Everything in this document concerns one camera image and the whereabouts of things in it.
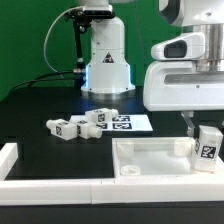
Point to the white tag sheet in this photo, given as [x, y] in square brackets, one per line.
[127, 123]

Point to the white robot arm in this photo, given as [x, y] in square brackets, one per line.
[108, 74]

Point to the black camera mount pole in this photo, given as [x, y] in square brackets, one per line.
[80, 25]

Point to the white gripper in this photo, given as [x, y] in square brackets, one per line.
[177, 86]

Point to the white U-shaped fence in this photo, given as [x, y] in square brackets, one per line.
[101, 191]

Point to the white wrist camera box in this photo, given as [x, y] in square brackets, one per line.
[187, 46]

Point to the white square tabletop part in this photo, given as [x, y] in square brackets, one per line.
[162, 157]

